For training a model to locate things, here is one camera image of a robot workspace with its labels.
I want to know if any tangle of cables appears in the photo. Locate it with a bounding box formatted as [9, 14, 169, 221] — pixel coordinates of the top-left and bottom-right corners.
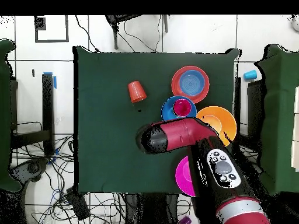
[11, 134, 127, 224]

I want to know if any blue plastic cup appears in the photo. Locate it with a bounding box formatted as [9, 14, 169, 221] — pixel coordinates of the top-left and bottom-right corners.
[243, 69, 258, 81]

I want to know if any large yellow-orange plastic bowl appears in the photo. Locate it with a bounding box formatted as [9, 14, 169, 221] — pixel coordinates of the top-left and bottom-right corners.
[196, 106, 238, 147]

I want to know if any dark green tablecloth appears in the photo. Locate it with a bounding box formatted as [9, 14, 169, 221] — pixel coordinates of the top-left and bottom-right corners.
[71, 45, 241, 195]

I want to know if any large pink plastic bowl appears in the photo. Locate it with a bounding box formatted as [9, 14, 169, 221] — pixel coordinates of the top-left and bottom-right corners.
[175, 155, 196, 197]

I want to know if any orange plastic cup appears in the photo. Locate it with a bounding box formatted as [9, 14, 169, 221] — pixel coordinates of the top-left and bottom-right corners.
[127, 80, 148, 104]

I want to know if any black power strip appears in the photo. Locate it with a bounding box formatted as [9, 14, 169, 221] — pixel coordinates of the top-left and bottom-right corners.
[65, 186, 91, 222]

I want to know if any orange-red plastic bowl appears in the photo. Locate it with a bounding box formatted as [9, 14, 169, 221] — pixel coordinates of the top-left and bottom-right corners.
[171, 65, 210, 104]

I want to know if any green cloth side table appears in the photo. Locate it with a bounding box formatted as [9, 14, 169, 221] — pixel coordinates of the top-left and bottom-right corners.
[253, 44, 299, 194]
[0, 38, 23, 193]

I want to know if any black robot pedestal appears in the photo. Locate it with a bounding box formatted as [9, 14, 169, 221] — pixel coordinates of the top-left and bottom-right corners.
[123, 192, 180, 224]

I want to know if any white box stack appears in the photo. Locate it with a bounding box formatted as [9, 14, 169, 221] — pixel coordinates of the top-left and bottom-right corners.
[290, 86, 299, 172]

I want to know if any magenta plastic cup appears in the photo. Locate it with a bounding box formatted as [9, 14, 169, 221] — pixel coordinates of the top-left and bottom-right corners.
[172, 98, 193, 117]

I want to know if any purple plastic cup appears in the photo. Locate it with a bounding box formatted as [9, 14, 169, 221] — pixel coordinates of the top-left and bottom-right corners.
[178, 215, 193, 224]

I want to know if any small ringed blue bowl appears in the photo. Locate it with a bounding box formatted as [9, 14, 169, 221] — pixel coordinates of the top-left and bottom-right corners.
[179, 69, 206, 96]

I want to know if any black table frame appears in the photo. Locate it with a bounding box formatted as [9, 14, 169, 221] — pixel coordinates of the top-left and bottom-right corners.
[233, 76, 266, 152]
[10, 73, 55, 156]

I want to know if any large smooth blue bowl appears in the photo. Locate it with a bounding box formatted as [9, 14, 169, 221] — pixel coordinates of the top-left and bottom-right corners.
[161, 95, 197, 122]

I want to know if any black camera tripod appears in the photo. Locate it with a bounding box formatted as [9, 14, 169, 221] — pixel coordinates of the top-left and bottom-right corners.
[105, 15, 169, 50]

